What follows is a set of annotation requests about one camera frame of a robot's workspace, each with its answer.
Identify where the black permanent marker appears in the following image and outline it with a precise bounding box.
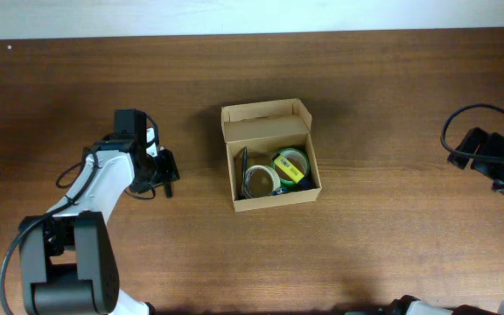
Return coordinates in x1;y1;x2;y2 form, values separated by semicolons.
164;182;173;198

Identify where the dark grey pen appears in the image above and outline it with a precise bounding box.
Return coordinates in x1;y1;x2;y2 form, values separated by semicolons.
239;146;248;200

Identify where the white tape roll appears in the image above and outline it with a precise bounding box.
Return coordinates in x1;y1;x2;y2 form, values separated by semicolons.
245;165;281;199

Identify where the cardboard box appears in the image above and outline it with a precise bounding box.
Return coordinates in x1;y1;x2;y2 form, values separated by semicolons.
221;98;322;213

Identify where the blue ballpoint pen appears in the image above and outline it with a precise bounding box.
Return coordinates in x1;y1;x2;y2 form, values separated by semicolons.
271;187;288;196

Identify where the yellow highlighter marker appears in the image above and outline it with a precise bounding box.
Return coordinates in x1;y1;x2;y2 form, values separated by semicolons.
273;154;314;189

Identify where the green tape roll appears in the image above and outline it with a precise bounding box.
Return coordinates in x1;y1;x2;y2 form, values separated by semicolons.
271;147;311;188

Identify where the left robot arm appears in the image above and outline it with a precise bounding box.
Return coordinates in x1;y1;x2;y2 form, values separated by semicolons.
2;109;180;315

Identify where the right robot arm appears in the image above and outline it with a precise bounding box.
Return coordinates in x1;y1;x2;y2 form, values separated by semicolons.
378;103;504;315

